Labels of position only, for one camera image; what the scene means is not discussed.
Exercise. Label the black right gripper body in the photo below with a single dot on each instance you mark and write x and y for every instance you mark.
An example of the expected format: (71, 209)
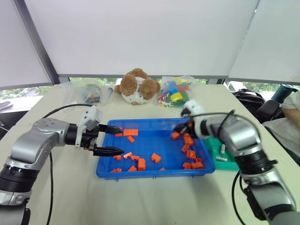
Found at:
(190, 129)

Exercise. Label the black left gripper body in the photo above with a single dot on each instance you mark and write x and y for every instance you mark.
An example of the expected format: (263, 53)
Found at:
(88, 138)

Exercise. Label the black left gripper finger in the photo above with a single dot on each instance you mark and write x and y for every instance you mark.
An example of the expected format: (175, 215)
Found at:
(109, 129)
(107, 151)

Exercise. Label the orange toy brick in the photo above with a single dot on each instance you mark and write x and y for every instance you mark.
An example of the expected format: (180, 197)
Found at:
(116, 170)
(191, 154)
(118, 134)
(197, 165)
(199, 160)
(130, 132)
(131, 139)
(132, 169)
(185, 148)
(141, 164)
(155, 158)
(186, 166)
(117, 157)
(188, 140)
(135, 157)
(175, 136)

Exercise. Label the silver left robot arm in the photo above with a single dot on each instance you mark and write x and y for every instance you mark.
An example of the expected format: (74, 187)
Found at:
(35, 143)

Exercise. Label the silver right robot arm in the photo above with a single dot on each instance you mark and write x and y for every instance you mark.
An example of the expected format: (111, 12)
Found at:
(243, 138)

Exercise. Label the blue plastic bin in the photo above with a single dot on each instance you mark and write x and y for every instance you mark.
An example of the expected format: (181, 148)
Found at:
(159, 145)

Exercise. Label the green plastic bin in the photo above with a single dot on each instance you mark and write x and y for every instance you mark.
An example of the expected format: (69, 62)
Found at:
(218, 165)

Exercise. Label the pale pink toy brick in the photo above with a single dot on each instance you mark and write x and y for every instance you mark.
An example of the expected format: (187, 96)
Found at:
(127, 155)

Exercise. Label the clear bag of colourful bricks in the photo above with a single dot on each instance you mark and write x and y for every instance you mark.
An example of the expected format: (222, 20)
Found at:
(175, 93)

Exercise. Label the silver battery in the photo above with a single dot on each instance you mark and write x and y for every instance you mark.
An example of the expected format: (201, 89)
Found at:
(222, 149)
(221, 158)

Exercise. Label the clear bag with dark parts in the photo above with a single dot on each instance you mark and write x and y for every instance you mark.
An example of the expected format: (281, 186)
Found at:
(92, 94)

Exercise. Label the brown and white plush toy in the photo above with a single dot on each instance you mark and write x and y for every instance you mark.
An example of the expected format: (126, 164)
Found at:
(133, 86)

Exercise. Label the black backpack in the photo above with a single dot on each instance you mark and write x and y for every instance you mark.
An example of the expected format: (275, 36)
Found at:
(248, 99)

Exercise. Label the black chair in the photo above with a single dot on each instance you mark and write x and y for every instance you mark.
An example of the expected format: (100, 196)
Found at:
(269, 109)

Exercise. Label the person in grey clothing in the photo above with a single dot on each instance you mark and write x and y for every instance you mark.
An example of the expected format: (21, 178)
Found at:
(286, 131)

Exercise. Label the teal round object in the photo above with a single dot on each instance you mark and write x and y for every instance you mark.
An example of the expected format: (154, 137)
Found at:
(284, 92)

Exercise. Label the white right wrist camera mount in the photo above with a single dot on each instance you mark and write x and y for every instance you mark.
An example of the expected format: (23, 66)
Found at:
(195, 109)

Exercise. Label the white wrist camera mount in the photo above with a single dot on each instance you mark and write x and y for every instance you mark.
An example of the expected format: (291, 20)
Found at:
(90, 117)
(195, 109)

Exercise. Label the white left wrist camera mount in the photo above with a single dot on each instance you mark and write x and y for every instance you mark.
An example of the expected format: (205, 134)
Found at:
(90, 117)

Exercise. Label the grey window post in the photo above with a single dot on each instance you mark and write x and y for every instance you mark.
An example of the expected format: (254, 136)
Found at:
(37, 42)

